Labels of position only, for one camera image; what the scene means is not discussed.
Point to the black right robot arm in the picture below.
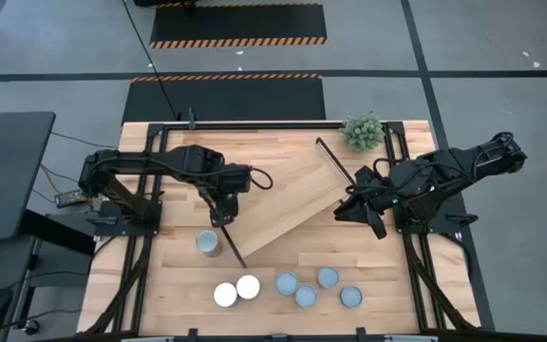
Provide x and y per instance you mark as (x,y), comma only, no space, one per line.
(444,171)

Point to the wooden shelf with black frame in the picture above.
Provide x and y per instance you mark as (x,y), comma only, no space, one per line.
(292,190)

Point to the tomato label tin can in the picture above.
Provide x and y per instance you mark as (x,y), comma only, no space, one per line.
(306,296)

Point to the small black electronics box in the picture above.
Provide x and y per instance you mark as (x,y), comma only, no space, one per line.
(67,200)

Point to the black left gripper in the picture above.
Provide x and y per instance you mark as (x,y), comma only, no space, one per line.
(221,202)

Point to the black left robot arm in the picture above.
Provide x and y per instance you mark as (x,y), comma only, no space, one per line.
(159,161)

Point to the black desk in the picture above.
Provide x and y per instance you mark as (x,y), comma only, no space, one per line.
(7,180)

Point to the small green potted plant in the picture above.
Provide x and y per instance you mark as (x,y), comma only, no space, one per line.
(363,132)

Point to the mixed vegetables label tin can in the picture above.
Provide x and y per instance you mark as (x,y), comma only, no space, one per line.
(287,283)

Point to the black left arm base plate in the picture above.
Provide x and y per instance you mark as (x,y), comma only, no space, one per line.
(112,228)

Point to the peaches label tin can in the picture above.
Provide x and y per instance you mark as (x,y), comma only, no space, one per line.
(208,242)

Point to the grey table clamp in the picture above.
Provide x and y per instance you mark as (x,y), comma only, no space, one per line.
(191,119)

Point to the black aluminium table frame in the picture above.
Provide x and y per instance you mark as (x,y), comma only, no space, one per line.
(278,126)

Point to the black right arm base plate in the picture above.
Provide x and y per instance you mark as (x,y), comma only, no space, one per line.
(439,227)

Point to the peas label tin can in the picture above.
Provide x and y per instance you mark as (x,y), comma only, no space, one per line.
(225,294)

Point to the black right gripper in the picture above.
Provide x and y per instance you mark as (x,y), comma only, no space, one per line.
(371,190)

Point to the oranges label tin can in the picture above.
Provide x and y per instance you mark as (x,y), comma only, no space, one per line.
(248,286)

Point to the black hazard striped floor mat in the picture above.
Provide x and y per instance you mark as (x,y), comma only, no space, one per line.
(226,100)
(235,24)

